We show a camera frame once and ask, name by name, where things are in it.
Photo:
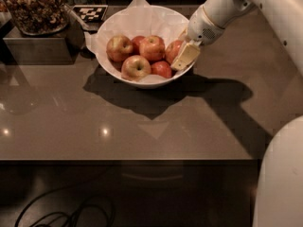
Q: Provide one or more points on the left red-yellow apple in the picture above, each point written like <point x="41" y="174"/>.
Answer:
<point x="119" y="48"/>

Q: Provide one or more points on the front yellow-red apple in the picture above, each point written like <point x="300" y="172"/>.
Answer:
<point x="135" y="68"/>

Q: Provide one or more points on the hidden back red apple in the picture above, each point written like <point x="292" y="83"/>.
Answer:
<point x="136" y="43"/>

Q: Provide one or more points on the grey metal box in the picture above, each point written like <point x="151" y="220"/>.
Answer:
<point x="61" y="48"/>

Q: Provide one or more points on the front small red apple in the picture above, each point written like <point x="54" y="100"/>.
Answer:
<point x="162" y="69"/>

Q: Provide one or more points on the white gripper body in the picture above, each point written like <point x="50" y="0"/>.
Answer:
<point x="203" y="26"/>

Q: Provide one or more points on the white bowl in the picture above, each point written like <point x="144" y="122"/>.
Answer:
<point x="148" y="82"/>

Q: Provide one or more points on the white paper liner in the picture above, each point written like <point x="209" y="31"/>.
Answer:
<point x="142" y="19"/>

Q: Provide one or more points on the glass jar of snacks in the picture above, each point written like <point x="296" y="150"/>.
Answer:
<point x="38" y="17"/>

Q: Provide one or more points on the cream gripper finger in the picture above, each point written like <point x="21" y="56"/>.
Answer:
<point x="188" y="53"/>
<point x="183" y="35"/>

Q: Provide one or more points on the black white marker tag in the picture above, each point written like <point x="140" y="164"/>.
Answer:
<point x="91" y="13"/>

